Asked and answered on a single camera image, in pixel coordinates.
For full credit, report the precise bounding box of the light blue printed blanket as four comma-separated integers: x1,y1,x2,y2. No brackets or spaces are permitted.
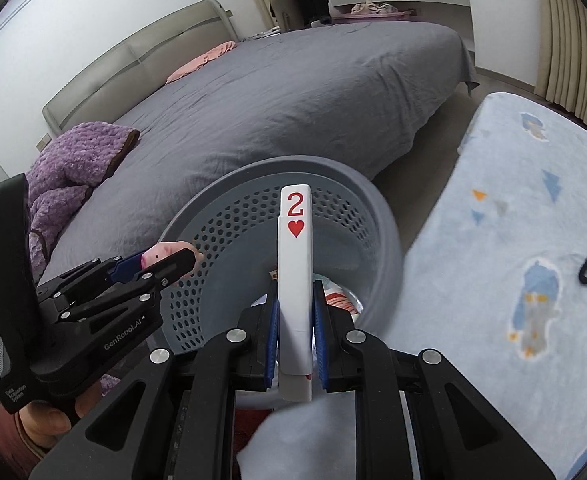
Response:
388,91,587,480

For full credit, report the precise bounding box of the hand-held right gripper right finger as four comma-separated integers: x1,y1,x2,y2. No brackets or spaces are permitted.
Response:
312,280,557,480

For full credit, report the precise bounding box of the beige padded headboard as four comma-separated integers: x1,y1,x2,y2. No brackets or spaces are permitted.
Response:
42,0,236,133

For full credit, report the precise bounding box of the grey perforated plastic basket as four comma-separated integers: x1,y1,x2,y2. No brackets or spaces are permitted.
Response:
157,156,405,356

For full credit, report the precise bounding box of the purple fuzzy blanket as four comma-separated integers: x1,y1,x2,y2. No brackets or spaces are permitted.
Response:
23,121,141,266

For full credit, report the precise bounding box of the beige pleated curtain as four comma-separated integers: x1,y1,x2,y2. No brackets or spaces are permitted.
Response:
536,0,587,128

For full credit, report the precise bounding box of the pile of pink clothes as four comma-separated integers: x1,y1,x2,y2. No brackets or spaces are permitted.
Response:
351,2,399,16

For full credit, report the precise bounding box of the person's left forearm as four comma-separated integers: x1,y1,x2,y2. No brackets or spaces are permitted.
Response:
0,402,39,480

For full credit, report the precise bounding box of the bed with grey sheet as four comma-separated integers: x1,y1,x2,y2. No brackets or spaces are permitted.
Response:
38,21,480,286

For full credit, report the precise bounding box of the small pink object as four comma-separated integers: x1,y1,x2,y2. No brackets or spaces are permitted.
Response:
140,241,204,268

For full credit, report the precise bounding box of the pink pillow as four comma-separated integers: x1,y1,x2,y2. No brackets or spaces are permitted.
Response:
166,41,237,85

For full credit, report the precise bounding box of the red printed packet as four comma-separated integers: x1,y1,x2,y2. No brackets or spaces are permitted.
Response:
323,287,363,317

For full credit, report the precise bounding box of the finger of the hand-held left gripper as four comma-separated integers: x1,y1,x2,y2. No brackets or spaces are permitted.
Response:
56,249,197,323
36,254,144,296

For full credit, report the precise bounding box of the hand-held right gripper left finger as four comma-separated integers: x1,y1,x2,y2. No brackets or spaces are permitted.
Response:
28,295,281,480

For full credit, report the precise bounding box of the chair with dark garment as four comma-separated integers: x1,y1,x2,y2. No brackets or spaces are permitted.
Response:
269,0,330,33

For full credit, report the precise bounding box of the person's left hand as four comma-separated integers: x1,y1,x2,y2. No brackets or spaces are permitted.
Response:
16,384,103,453

